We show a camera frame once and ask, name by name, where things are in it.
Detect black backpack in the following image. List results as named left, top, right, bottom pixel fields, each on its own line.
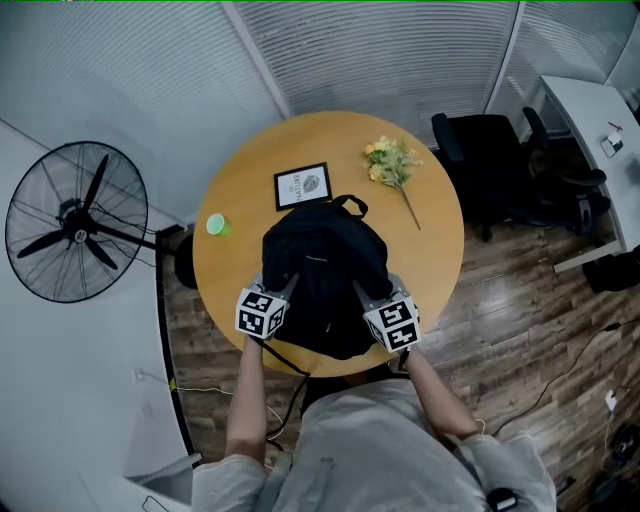
left=261, top=193, right=394, bottom=361

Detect white window blinds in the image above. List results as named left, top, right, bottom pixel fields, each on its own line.
left=222, top=0, right=524, bottom=136

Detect round wooden table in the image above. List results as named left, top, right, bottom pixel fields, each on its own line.
left=192, top=110, right=465, bottom=379

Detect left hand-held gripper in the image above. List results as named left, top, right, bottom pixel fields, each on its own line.
left=234, top=271, right=302, bottom=342

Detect black office chair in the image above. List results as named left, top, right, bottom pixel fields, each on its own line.
left=430, top=107, right=612, bottom=242

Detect white desk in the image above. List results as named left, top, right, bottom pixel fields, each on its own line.
left=539, top=74, right=640, bottom=274

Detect person's light grey shirt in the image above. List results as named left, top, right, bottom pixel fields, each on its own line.
left=192, top=377, right=556, bottom=512

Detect black standing fan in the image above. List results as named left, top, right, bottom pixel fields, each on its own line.
left=4, top=140, right=199, bottom=304

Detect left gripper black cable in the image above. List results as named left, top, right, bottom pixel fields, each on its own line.
left=249, top=335, right=312, bottom=451

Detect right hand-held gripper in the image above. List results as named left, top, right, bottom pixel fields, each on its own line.
left=352, top=272, right=423, bottom=354

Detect black bag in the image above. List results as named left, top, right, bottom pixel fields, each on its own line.
left=582, top=253, right=640, bottom=294

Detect black framed picture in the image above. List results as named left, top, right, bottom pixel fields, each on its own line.
left=273, top=161, right=334, bottom=213

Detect person's left forearm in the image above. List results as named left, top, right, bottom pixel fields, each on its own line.
left=224, top=335, right=270, bottom=467

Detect white floor cable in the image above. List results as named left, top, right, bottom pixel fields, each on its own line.
left=172, top=383, right=302, bottom=427

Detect person's right forearm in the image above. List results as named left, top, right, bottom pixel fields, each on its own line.
left=399, top=347, right=485, bottom=442

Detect green cup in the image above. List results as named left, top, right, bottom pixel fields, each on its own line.
left=205, top=213, right=233, bottom=238

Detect black floor cable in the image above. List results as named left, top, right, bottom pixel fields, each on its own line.
left=492, top=322, right=624, bottom=437

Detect small white desk object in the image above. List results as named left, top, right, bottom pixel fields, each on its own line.
left=599, top=132, right=625, bottom=159

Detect yellow flower bouquet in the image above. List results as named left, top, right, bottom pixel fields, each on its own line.
left=362, top=135, right=425, bottom=232

